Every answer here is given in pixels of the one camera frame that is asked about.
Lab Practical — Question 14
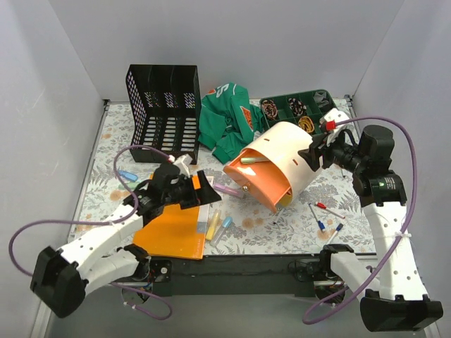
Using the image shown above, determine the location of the purple highlighter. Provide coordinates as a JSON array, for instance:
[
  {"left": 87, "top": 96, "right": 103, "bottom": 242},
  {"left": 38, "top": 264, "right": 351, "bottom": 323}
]
[{"left": 213, "top": 183, "right": 244, "bottom": 198}]

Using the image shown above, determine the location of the blue highlighter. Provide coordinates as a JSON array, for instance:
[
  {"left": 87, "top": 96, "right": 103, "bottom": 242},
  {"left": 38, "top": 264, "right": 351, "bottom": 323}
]
[
  {"left": 210, "top": 216, "right": 233, "bottom": 247},
  {"left": 118, "top": 170, "right": 138, "bottom": 182}
]

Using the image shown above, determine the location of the white drawer organizer box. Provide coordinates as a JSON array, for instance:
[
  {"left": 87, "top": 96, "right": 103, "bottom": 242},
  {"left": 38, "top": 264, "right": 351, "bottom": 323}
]
[{"left": 223, "top": 122, "right": 321, "bottom": 213}]

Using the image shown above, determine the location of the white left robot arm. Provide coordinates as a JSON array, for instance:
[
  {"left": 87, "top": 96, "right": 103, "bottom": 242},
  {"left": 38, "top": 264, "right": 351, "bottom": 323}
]
[{"left": 30, "top": 163, "right": 221, "bottom": 318}]

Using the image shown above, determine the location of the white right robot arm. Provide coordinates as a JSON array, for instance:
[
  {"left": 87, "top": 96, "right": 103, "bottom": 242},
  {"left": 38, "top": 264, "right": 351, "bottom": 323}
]
[{"left": 299, "top": 125, "right": 443, "bottom": 332}]

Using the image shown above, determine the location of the yellow rolled tie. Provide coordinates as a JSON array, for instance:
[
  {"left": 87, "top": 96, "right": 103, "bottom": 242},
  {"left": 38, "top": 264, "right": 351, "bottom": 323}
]
[{"left": 298, "top": 116, "right": 315, "bottom": 134}]

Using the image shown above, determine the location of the green compartment organizer tray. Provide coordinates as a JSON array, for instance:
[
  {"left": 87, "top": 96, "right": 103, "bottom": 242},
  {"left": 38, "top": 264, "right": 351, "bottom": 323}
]
[{"left": 259, "top": 89, "right": 337, "bottom": 135}]

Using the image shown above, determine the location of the orange notebook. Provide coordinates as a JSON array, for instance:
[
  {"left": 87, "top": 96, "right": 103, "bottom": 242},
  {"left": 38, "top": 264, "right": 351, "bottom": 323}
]
[{"left": 132, "top": 175, "right": 215, "bottom": 261}]

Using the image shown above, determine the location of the white-spotted black rolled tie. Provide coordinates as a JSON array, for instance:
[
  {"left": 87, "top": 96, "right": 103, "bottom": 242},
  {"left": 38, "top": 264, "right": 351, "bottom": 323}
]
[{"left": 288, "top": 97, "right": 307, "bottom": 116}]

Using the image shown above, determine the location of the green highlighter by holder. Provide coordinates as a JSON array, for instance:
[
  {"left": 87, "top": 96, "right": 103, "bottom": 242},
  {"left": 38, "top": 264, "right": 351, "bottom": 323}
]
[{"left": 118, "top": 182, "right": 139, "bottom": 190}]

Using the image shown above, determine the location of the grey folded sock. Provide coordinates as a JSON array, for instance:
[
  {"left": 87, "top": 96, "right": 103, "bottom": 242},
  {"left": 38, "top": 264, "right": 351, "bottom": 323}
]
[{"left": 313, "top": 90, "right": 333, "bottom": 108}]

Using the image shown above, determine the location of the blue highlighter by holder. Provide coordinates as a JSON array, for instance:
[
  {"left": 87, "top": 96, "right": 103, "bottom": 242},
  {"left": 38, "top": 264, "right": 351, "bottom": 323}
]
[{"left": 118, "top": 170, "right": 138, "bottom": 182}]

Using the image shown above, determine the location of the red-capped marker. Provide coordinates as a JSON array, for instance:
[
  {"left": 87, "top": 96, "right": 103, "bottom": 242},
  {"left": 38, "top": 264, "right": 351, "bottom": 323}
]
[{"left": 314, "top": 202, "right": 346, "bottom": 219}]

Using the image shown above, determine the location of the pink black rolled tie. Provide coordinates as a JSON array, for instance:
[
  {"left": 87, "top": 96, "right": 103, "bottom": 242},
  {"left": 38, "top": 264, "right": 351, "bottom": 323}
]
[{"left": 261, "top": 99, "right": 278, "bottom": 120}]

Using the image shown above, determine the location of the blue-capped marker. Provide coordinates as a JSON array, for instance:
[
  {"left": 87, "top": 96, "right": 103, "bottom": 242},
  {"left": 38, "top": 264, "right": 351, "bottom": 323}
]
[
  {"left": 326, "top": 223, "right": 344, "bottom": 245},
  {"left": 308, "top": 203, "right": 326, "bottom": 232}
]

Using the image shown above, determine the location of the green sweatshirt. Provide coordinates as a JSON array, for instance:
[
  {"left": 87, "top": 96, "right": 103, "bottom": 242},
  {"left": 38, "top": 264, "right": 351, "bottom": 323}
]
[{"left": 199, "top": 82, "right": 264, "bottom": 164}]

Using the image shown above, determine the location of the black mesh file holder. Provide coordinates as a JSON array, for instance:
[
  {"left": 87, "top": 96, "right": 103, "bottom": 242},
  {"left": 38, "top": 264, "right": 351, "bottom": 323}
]
[{"left": 125, "top": 64, "right": 201, "bottom": 164}]

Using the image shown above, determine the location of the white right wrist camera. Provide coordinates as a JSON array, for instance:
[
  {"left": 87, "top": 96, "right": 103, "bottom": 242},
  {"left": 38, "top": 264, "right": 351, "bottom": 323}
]
[{"left": 319, "top": 108, "right": 350, "bottom": 146}]

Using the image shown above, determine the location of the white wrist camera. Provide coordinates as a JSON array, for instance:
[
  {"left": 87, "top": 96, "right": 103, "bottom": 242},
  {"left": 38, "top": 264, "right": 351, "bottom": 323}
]
[
  {"left": 319, "top": 108, "right": 350, "bottom": 146},
  {"left": 168, "top": 154, "right": 192, "bottom": 177}
]

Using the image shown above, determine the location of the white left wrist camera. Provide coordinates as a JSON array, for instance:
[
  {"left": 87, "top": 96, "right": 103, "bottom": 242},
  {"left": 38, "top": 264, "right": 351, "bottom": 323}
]
[{"left": 168, "top": 154, "right": 192, "bottom": 177}]

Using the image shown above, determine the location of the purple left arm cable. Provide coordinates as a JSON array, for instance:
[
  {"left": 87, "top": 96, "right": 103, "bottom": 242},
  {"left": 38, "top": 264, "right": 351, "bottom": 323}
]
[{"left": 8, "top": 144, "right": 175, "bottom": 320}]

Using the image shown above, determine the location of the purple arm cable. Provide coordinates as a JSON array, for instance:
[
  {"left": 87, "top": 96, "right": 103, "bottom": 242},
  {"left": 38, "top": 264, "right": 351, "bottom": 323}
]
[
  {"left": 8, "top": 144, "right": 175, "bottom": 320},
  {"left": 302, "top": 116, "right": 419, "bottom": 325}
]

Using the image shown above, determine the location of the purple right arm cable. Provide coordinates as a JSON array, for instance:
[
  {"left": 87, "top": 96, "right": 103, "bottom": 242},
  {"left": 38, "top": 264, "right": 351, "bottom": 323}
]
[{"left": 302, "top": 116, "right": 419, "bottom": 325}]

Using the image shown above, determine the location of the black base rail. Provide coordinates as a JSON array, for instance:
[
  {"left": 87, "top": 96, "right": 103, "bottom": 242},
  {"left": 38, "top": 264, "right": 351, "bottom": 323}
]
[{"left": 109, "top": 251, "right": 357, "bottom": 299}]

